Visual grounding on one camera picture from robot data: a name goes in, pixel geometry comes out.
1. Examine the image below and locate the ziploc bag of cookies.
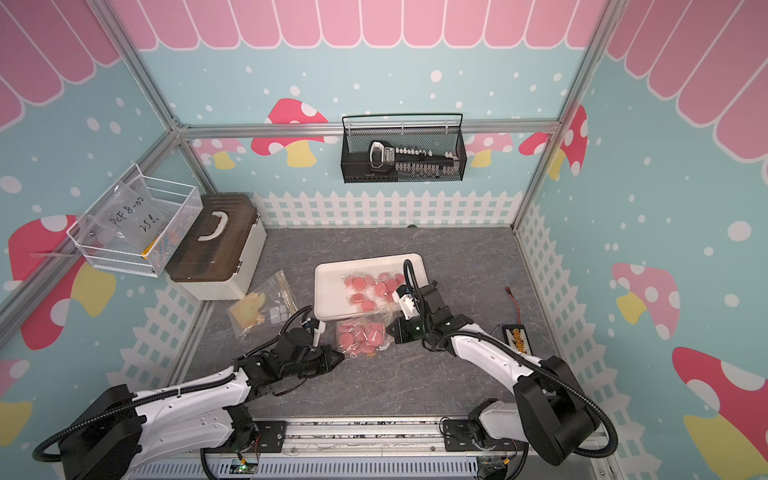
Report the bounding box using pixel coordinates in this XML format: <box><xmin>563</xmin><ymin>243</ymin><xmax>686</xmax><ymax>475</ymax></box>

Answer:
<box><xmin>335</xmin><ymin>317</ymin><xmax>393</xmax><ymax>358</ymax></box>
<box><xmin>227</xmin><ymin>270</ymin><xmax>298</xmax><ymax>338</ymax></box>

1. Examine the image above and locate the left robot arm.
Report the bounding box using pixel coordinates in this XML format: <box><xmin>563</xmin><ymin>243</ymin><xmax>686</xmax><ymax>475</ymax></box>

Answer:
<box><xmin>32</xmin><ymin>306</ymin><xmax>345</xmax><ymax>479</ymax></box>

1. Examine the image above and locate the socket set in basket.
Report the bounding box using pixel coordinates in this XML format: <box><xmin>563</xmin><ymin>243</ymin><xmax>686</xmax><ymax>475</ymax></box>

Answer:
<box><xmin>368</xmin><ymin>141</ymin><xmax>462</xmax><ymax>181</ymax></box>

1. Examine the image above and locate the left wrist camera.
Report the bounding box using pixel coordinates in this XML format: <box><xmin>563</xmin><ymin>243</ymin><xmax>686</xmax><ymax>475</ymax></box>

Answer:
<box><xmin>302</xmin><ymin>317</ymin><xmax>327</xmax><ymax>347</ymax></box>

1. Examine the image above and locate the white rectangular tray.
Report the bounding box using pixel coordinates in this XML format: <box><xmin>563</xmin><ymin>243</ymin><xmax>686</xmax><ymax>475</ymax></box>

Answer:
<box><xmin>314</xmin><ymin>253</ymin><xmax>429</xmax><ymax>321</ymax></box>

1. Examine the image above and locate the white wire basket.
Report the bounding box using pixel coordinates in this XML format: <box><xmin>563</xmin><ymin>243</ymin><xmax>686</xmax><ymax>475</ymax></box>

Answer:
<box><xmin>67</xmin><ymin>164</ymin><xmax>203</xmax><ymax>278</ymax></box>

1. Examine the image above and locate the black connector board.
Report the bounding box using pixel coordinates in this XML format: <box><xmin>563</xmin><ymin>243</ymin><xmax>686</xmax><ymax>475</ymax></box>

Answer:
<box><xmin>502</xmin><ymin>324</ymin><xmax>533</xmax><ymax>356</ymax></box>

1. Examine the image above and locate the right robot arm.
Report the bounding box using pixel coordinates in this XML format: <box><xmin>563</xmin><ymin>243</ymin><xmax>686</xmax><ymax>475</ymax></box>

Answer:
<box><xmin>387</xmin><ymin>260</ymin><xmax>619</xmax><ymax>466</ymax></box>

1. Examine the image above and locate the clear labelled plastic bag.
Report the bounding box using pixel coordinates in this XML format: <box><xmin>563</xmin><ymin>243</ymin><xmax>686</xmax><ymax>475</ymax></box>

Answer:
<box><xmin>86</xmin><ymin>179</ymin><xmax>169</xmax><ymax>257</ymax></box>

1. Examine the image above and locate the white toolbox brown lid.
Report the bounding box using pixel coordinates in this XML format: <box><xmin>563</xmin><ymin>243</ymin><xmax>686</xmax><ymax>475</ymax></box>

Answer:
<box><xmin>165</xmin><ymin>193</ymin><xmax>267</xmax><ymax>301</ymax></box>

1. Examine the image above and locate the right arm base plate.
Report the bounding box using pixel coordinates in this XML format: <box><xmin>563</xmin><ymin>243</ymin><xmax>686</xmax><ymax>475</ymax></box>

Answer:
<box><xmin>438</xmin><ymin>417</ymin><xmax>497</xmax><ymax>452</ymax></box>

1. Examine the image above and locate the red black wire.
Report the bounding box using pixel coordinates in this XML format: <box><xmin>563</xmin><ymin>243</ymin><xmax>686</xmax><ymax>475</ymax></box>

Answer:
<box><xmin>505</xmin><ymin>286</ymin><xmax>524</xmax><ymax>326</ymax></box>

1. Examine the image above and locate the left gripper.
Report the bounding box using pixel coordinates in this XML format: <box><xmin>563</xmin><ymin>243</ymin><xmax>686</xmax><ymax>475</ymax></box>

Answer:
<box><xmin>282</xmin><ymin>344</ymin><xmax>345</xmax><ymax>380</ymax></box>

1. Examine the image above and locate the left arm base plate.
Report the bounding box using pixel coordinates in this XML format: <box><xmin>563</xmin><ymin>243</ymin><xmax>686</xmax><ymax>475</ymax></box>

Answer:
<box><xmin>240</xmin><ymin>420</ymin><xmax>288</xmax><ymax>454</ymax></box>

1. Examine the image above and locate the black wire mesh basket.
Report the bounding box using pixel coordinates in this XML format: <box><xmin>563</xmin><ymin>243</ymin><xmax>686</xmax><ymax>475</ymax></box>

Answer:
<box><xmin>340</xmin><ymin>113</ymin><xmax>467</xmax><ymax>183</ymax></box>

